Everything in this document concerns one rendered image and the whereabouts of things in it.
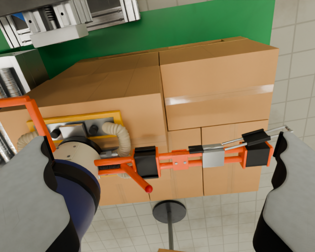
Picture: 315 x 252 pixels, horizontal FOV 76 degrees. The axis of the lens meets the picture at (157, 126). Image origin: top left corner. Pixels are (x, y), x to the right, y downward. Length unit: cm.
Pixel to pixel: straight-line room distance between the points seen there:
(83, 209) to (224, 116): 92
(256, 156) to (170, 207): 191
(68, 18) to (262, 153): 68
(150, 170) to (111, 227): 229
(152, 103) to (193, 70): 45
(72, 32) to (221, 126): 94
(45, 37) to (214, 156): 60
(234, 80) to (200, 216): 192
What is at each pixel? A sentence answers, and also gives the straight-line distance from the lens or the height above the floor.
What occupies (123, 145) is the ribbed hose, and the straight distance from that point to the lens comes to 70.
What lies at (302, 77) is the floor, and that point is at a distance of 202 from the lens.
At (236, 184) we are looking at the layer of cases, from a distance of 161.
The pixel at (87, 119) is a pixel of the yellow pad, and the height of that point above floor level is 97.
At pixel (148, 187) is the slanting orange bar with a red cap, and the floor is 119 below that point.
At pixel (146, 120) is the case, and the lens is 74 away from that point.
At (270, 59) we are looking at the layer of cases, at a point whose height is 54.
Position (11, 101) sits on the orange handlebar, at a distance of 68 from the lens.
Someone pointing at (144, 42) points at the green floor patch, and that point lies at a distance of 161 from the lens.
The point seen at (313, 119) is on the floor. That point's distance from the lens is 228.
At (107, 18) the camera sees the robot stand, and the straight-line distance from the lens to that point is 140.
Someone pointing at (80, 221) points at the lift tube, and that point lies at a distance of 57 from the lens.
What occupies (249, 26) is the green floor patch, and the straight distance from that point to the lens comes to 172.
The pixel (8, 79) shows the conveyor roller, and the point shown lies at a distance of 135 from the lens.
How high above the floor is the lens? 160
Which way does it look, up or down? 61 degrees down
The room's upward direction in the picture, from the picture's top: 180 degrees counter-clockwise
